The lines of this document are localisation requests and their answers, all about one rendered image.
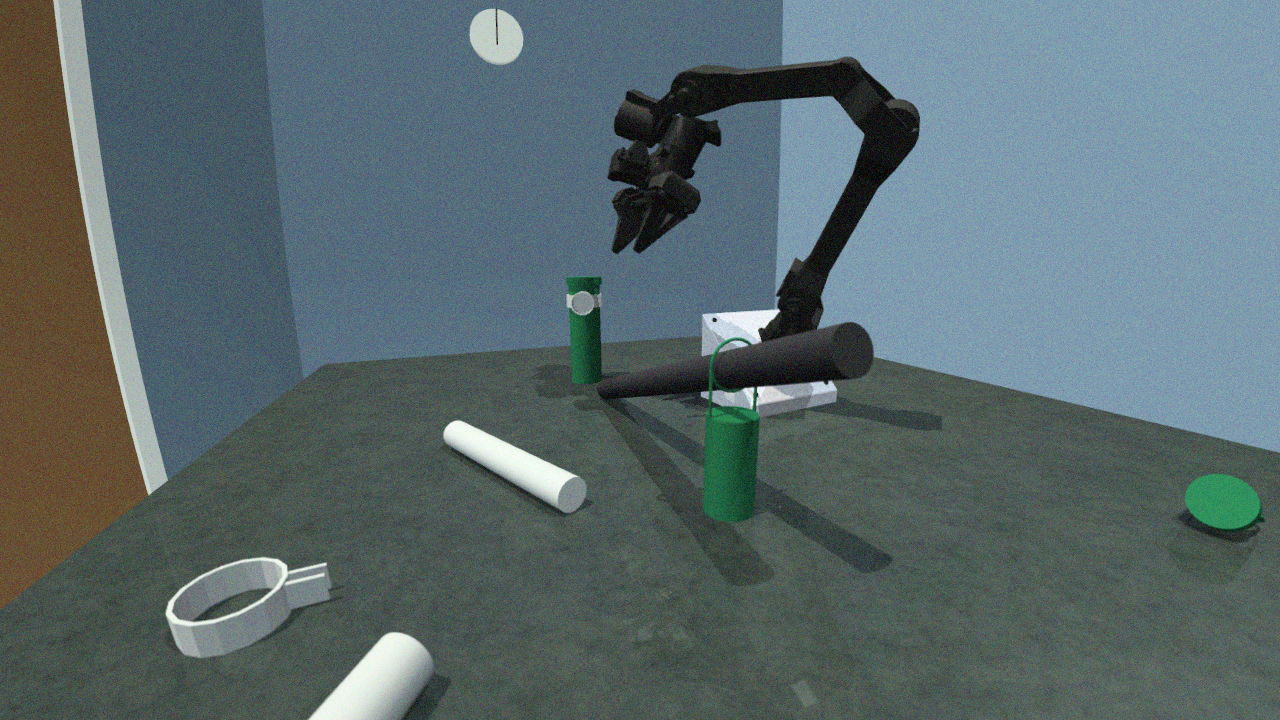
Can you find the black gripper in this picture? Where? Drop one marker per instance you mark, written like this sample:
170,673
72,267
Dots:
659,206

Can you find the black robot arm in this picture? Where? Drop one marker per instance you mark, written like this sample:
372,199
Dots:
891,128

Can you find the white faceted cup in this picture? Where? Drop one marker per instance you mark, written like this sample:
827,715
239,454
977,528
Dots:
582,303

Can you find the green cylinder with loop on top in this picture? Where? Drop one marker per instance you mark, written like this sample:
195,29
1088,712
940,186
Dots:
731,455

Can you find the grey metal pipe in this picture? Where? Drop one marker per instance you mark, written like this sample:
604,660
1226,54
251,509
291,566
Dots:
834,353

